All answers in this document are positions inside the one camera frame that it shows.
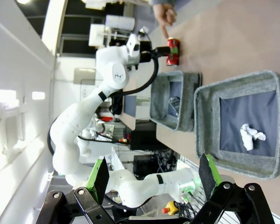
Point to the brown side table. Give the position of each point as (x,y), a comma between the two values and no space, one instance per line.
(130,121)

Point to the blue desk mat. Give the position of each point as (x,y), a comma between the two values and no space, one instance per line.
(130,105)

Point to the white tissue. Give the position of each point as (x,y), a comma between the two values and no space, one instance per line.
(247,137)

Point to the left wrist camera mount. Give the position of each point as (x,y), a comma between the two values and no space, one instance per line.
(133,45)

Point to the person's right hand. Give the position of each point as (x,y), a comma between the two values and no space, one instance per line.
(165,14)

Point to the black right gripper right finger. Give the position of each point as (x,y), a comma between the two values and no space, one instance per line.
(206,175)

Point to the grey fabric basket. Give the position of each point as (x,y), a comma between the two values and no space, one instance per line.
(161,98)
(205,116)

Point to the white cylinder roll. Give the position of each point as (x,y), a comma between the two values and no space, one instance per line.
(120,22)

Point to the black backpack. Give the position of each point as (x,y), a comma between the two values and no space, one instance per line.
(117,105)

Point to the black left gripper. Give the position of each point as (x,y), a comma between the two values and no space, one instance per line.
(145,53)

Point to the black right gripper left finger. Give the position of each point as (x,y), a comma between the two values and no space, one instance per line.
(100,177)

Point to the yellow red emergency stop button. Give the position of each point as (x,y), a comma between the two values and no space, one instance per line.
(170,207)

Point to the crushed red soda can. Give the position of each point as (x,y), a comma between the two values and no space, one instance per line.
(172,59)

